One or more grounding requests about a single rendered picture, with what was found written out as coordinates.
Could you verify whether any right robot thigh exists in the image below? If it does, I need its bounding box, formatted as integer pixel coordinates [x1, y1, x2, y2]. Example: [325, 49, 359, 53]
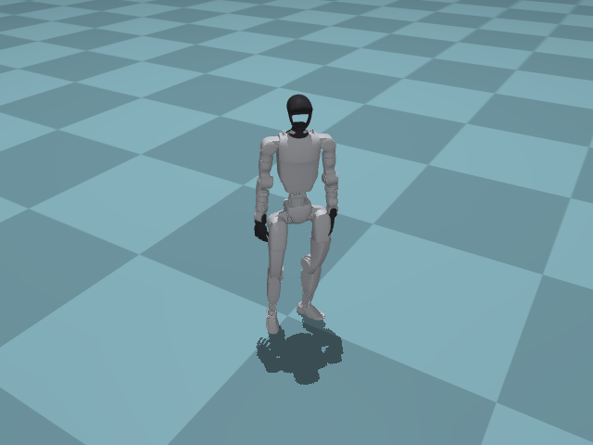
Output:
[267, 210, 288, 280]

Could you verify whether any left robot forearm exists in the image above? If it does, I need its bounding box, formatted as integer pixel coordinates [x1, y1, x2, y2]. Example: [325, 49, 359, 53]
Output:
[324, 175, 338, 214]

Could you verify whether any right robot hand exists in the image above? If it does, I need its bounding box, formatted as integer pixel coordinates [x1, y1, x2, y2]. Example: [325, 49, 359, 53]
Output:
[254, 214, 269, 242]

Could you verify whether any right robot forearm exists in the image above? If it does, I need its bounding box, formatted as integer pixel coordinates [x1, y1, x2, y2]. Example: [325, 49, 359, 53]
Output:
[254, 176, 270, 222]

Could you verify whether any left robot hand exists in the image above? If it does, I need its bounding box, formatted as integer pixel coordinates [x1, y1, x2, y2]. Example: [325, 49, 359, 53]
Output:
[329, 208, 337, 235]

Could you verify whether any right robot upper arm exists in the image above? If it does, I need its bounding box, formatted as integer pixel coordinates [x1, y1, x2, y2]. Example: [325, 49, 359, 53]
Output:
[259, 135, 280, 189]

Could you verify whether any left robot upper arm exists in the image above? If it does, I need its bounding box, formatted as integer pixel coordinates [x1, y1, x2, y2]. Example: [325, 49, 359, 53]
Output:
[318, 133, 338, 185]

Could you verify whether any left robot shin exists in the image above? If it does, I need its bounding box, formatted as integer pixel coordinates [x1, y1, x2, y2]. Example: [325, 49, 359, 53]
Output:
[301, 266, 322, 308]

